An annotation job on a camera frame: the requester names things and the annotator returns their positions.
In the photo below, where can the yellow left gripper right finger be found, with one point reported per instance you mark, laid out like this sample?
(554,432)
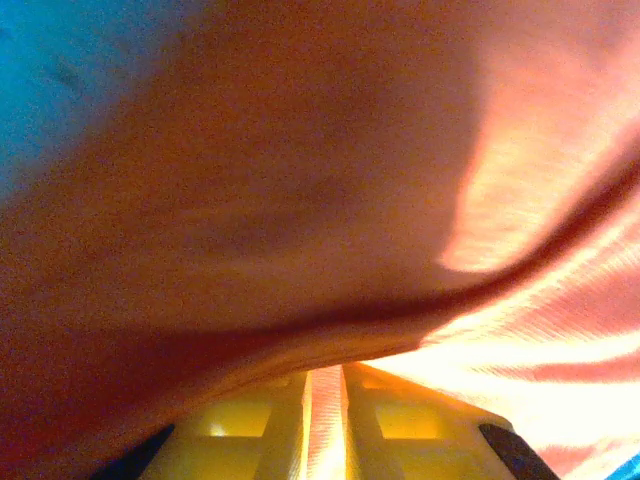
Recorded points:
(415,440)

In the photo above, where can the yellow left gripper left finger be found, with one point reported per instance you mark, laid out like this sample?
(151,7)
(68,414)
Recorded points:
(235,445)

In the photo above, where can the orange t-shirt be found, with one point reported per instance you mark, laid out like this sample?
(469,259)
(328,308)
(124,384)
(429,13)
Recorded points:
(250,200)

